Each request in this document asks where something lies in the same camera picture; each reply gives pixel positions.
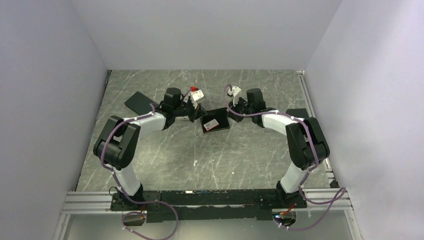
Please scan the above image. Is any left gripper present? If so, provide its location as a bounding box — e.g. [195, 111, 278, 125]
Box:
[174, 99, 209, 124]

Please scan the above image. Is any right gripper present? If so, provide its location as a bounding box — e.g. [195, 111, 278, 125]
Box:
[225, 97, 253, 124]

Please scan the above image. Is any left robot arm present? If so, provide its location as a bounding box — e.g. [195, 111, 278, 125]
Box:
[93, 86, 207, 210]

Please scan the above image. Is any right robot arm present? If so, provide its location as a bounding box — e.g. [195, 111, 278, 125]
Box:
[223, 84, 330, 208]

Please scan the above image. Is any red white small box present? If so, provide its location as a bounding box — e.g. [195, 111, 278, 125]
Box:
[203, 119, 219, 131]

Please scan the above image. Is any black flat box left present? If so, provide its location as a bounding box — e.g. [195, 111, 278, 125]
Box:
[124, 91, 156, 116]

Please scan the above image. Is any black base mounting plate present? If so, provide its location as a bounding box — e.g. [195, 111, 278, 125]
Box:
[110, 188, 307, 223]

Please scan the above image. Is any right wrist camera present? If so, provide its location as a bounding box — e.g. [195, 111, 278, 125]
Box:
[227, 86, 242, 106]

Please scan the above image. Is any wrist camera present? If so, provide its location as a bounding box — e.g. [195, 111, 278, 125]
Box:
[227, 86, 242, 106]
[188, 86, 205, 108]

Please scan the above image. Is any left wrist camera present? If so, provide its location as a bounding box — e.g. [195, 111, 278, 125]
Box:
[188, 86, 205, 108]

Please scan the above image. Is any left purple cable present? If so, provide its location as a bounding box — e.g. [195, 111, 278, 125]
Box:
[100, 103, 180, 240]

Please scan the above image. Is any purple cable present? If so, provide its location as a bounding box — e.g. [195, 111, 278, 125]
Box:
[100, 103, 180, 240]
[222, 84, 348, 232]

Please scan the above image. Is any black switch box right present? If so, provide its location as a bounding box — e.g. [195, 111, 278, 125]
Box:
[285, 108, 310, 119]

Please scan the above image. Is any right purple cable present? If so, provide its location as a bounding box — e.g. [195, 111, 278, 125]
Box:
[222, 84, 348, 232]

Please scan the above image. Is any aluminium frame rail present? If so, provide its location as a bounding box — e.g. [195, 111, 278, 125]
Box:
[53, 188, 363, 240]

